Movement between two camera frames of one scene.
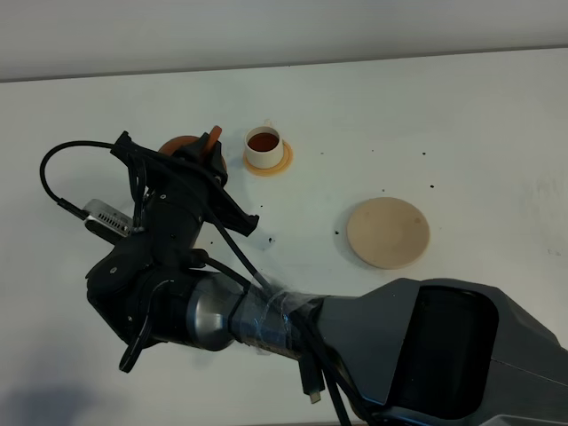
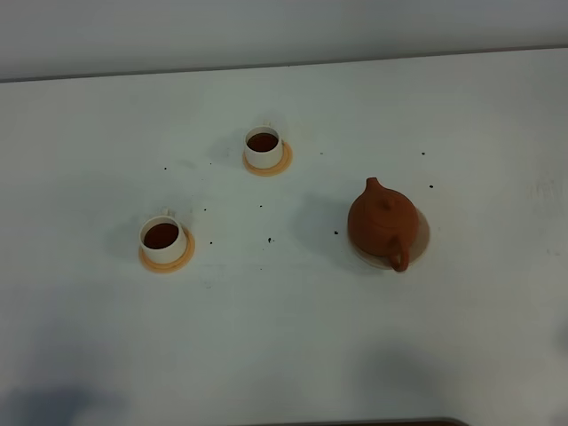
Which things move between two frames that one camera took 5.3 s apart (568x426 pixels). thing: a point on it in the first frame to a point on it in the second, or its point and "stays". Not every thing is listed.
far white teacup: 264,145 stays
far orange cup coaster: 283,163 stays
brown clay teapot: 182,142 to 383,222
